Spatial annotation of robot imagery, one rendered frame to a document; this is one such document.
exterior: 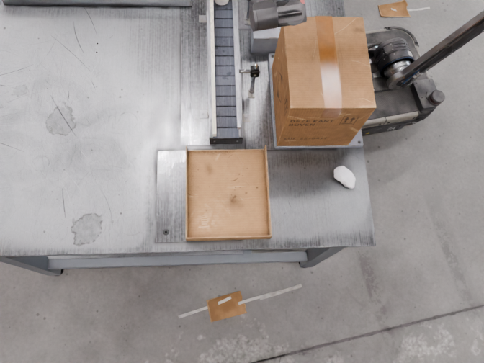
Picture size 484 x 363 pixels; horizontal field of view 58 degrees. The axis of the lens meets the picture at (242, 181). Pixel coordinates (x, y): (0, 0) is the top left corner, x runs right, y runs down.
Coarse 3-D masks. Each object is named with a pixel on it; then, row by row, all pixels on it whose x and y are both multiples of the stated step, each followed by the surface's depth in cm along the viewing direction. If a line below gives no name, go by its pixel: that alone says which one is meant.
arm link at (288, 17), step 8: (296, 0) 103; (280, 8) 102; (288, 8) 103; (296, 8) 103; (304, 8) 104; (280, 16) 102; (288, 16) 103; (296, 16) 104; (304, 16) 104; (288, 24) 105; (296, 24) 105
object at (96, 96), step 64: (0, 0) 158; (192, 0) 163; (320, 0) 166; (0, 64) 150; (64, 64) 151; (128, 64) 153; (192, 64) 154; (0, 128) 142; (64, 128) 144; (128, 128) 145; (192, 128) 147; (256, 128) 148; (0, 192) 136; (64, 192) 137; (128, 192) 138; (320, 192) 142; (0, 256) 131
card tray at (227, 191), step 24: (192, 168) 142; (216, 168) 142; (240, 168) 143; (264, 168) 143; (192, 192) 139; (216, 192) 140; (240, 192) 140; (264, 192) 141; (192, 216) 137; (216, 216) 137; (240, 216) 138; (264, 216) 138; (192, 240) 134; (216, 240) 135
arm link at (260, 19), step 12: (252, 0) 103; (264, 0) 101; (276, 0) 101; (288, 0) 100; (252, 12) 103; (264, 12) 102; (276, 12) 102; (252, 24) 105; (264, 24) 103; (276, 24) 104
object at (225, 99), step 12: (216, 12) 156; (228, 12) 156; (216, 24) 154; (228, 24) 154; (216, 36) 153; (228, 36) 153; (216, 48) 151; (228, 48) 151; (216, 60) 150; (228, 60) 150; (216, 72) 148; (228, 72) 148; (216, 84) 147; (228, 84) 147; (216, 96) 146; (228, 96) 146; (216, 108) 144; (228, 108) 144; (216, 120) 143; (228, 120) 143; (216, 132) 141; (228, 132) 142
